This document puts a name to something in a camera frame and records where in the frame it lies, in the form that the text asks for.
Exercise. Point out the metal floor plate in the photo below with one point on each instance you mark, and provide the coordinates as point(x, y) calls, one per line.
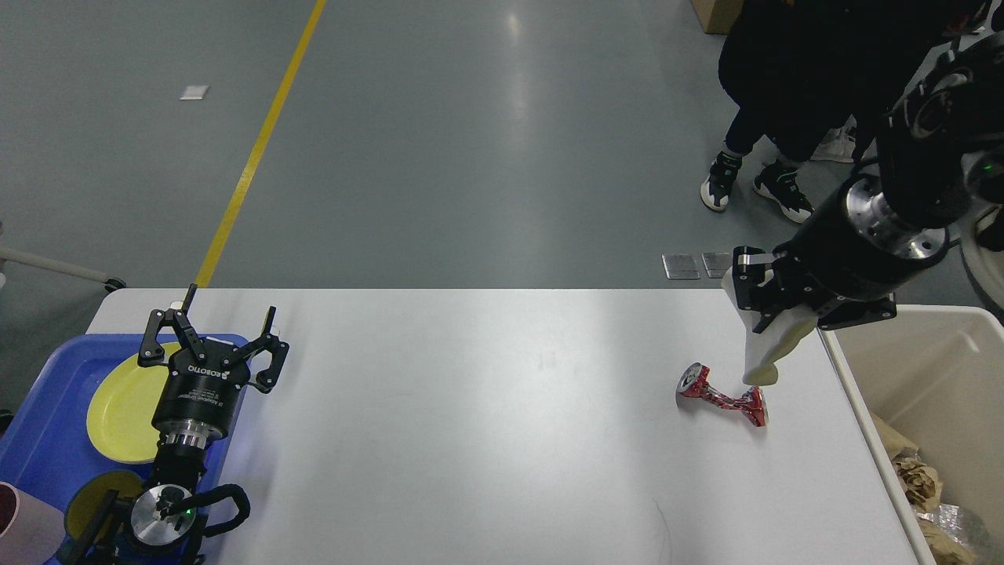
point(716, 264)
point(680, 267)

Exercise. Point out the chair leg with caster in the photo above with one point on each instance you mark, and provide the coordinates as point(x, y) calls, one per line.
point(110, 283)

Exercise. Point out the beige plastic bin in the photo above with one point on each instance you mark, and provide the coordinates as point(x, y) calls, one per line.
point(934, 373)

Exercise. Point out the yellow plate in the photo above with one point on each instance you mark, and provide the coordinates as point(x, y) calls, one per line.
point(119, 419)

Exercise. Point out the dark teal mug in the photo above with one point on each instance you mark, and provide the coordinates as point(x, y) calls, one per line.
point(87, 500)

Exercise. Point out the aluminium foil sheet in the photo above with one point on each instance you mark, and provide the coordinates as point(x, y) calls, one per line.
point(962, 526)

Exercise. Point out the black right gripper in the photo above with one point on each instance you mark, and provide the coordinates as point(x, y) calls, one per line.
point(845, 262)

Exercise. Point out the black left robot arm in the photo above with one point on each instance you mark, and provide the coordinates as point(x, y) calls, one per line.
point(169, 510)

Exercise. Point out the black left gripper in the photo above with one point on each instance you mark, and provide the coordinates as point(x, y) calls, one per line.
point(200, 396)

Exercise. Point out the crumpled brown paper ball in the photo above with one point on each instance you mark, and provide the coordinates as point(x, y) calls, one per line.
point(920, 483)

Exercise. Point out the red foil wrapper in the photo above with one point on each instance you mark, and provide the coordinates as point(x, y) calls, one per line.
point(694, 384)

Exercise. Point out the blue plastic tray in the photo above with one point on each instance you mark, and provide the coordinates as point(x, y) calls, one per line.
point(46, 450)

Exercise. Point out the left metal floor plate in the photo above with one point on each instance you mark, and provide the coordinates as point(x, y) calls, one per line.
point(680, 267)

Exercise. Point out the pink mug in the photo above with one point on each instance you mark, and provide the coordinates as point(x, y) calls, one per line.
point(31, 530)

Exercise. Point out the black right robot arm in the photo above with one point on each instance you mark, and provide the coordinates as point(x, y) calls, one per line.
point(936, 150)

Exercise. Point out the seated person in black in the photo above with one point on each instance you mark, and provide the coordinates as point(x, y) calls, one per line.
point(798, 69)

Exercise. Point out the brown paper bag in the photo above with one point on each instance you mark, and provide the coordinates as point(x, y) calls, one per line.
point(944, 549)
point(894, 443)

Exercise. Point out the white paper cup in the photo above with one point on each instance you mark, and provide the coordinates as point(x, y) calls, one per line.
point(783, 334)

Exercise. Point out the right metal floor plate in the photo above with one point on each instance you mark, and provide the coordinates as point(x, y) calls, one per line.
point(716, 264)

